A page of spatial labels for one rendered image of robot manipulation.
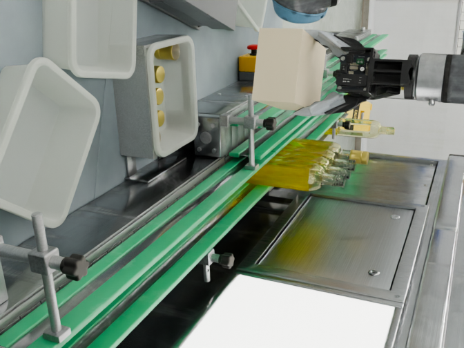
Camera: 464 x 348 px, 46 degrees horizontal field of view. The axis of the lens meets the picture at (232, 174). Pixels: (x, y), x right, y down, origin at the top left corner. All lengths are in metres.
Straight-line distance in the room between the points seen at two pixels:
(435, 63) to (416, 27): 6.22
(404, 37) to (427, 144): 1.38
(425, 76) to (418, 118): 6.41
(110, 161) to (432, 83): 0.61
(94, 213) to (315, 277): 0.45
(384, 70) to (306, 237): 0.53
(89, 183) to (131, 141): 0.12
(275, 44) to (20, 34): 0.40
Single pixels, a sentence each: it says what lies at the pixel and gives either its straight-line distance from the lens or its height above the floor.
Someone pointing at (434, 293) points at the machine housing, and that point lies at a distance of 1.13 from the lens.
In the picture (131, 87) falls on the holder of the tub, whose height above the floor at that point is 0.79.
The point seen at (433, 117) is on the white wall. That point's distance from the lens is 7.27.
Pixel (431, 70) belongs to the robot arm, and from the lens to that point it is 0.89.
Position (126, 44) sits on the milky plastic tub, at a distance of 1.02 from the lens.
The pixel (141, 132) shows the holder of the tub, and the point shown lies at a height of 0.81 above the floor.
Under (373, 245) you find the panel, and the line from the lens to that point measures 1.27.
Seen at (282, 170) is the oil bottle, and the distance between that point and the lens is 1.27.
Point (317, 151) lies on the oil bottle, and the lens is 1.38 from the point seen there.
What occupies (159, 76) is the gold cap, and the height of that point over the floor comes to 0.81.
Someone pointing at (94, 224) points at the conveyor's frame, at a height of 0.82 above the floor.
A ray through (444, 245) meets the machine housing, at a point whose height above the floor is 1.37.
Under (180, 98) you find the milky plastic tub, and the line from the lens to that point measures 1.20.
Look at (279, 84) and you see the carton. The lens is 0.91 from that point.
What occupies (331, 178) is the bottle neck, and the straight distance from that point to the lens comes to 1.26.
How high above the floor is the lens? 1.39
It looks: 23 degrees down
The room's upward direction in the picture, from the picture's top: 97 degrees clockwise
